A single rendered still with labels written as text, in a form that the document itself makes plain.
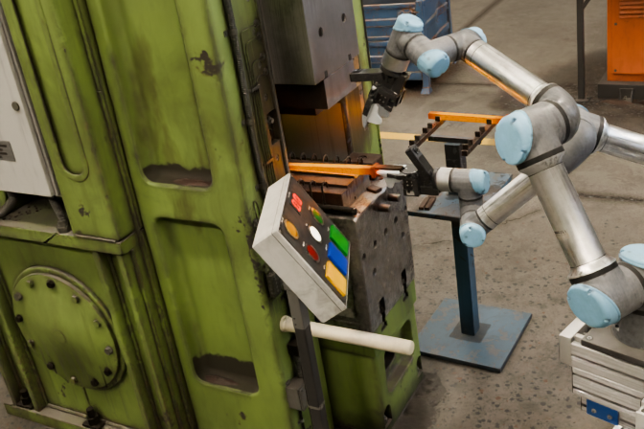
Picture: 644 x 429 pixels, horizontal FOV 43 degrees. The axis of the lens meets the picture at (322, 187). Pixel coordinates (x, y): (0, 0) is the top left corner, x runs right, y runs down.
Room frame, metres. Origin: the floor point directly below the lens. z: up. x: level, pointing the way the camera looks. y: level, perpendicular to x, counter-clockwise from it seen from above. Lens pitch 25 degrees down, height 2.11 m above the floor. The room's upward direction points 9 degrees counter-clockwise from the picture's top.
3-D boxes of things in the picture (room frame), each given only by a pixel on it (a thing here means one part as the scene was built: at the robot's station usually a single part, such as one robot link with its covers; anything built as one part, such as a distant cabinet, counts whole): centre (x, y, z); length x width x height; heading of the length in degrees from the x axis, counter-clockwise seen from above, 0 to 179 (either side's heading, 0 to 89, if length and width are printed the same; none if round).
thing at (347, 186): (2.57, 0.07, 0.96); 0.42 x 0.20 x 0.09; 58
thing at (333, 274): (1.83, 0.01, 1.01); 0.07 x 0.05 x 0.07; 173
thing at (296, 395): (2.22, 0.18, 0.36); 0.09 x 0.07 x 0.12; 148
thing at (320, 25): (2.61, 0.04, 1.56); 0.42 x 0.39 x 0.40; 58
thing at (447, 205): (2.87, -0.52, 0.67); 0.40 x 0.30 x 0.02; 146
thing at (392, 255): (2.62, 0.05, 0.69); 0.56 x 0.38 x 0.45; 58
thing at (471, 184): (2.27, -0.45, 1.00); 0.11 x 0.08 x 0.09; 58
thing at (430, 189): (2.36, -0.32, 0.99); 0.12 x 0.08 x 0.09; 58
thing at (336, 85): (2.57, 0.07, 1.32); 0.42 x 0.20 x 0.10; 58
